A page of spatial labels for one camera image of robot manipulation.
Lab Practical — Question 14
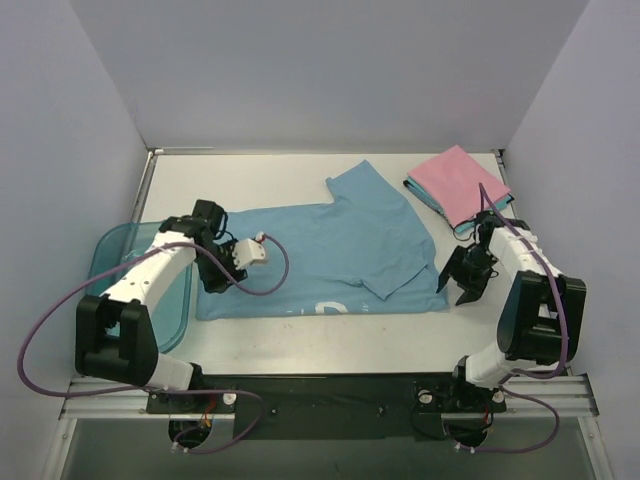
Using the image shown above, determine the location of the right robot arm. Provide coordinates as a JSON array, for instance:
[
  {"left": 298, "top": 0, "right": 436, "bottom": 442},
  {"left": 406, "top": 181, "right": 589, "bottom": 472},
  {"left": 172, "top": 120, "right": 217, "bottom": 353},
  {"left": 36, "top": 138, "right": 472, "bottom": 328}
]
[{"left": 437, "top": 212, "right": 587, "bottom": 409}]

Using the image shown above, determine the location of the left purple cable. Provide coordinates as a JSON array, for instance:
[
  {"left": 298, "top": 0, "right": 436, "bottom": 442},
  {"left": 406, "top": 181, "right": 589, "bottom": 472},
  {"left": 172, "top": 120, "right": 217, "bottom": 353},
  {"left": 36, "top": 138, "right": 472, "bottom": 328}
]
[{"left": 15, "top": 232, "right": 291, "bottom": 455}]

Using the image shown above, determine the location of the light blue t shirt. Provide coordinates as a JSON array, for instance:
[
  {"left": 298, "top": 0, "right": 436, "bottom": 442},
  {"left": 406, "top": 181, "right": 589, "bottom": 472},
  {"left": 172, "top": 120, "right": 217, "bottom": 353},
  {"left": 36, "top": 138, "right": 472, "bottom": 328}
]
[{"left": 196, "top": 161, "right": 449, "bottom": 321}]

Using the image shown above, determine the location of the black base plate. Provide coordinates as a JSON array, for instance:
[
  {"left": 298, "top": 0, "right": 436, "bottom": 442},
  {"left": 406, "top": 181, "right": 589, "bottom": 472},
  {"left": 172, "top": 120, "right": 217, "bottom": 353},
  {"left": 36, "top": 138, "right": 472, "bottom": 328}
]
[{"left": 146, "top": 373, "right": 506, "bottom": 440}]

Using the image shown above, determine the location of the purple cable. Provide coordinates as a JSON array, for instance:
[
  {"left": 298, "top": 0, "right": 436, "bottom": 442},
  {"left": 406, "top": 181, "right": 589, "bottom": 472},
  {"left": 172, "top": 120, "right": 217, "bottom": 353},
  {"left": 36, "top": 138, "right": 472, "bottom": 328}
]
[
  {"left": 449, "top": 182, "right": 574, "bottom": 454},
  {"left": 15, "top": 232, "right": 291, "bottom": 455}
]

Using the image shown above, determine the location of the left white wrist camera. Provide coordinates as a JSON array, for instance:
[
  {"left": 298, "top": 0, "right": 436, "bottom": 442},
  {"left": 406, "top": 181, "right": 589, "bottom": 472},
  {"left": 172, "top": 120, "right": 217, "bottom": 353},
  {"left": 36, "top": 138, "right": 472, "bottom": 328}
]
[{"left": 232, "top": 232, "right": 268, "bottom": 270}]

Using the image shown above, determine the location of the folded teal t shirt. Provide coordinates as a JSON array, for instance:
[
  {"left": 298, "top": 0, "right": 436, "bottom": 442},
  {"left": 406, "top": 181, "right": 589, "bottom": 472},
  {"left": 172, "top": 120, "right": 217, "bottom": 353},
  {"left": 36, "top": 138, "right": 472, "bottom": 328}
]
[{"left": 402, "top": 177, "right": 515, "bottom": 236}]

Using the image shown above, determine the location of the teal plastic bin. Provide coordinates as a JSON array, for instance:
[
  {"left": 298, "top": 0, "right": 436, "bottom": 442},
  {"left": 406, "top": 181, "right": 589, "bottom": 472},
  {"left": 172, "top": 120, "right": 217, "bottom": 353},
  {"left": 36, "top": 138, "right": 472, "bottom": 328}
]
[{"left": 89, "top": 222, "right": 193, "bottom": 354}]

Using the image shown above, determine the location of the aluminium frame rail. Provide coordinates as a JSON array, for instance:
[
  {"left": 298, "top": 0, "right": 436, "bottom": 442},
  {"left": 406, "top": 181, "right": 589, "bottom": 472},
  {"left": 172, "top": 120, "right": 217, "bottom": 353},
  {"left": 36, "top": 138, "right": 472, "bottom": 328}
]
[{"left": 60, "top": 376, "right": 599, "bottom": 420}]

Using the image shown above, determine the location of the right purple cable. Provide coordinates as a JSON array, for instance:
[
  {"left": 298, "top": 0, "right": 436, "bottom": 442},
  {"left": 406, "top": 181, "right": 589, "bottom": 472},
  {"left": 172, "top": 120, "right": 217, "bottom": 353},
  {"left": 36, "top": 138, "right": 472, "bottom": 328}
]
[{"left": 449, "top": 182, "right": 574, "bottom": 454}]

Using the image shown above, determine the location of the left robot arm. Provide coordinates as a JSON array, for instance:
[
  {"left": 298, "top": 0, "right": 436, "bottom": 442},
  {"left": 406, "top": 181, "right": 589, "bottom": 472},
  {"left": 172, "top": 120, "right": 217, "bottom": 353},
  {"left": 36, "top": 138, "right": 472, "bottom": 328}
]
[{"left": 75, "top": 200, "right": 246, "bottom": 412}]

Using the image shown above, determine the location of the folded pink t shirt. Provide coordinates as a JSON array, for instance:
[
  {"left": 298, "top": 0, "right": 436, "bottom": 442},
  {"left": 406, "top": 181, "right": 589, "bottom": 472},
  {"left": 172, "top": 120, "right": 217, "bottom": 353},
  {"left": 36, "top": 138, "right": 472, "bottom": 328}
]
[{"left": 407, "top": 146, "right": 511, "bottom": 228}]

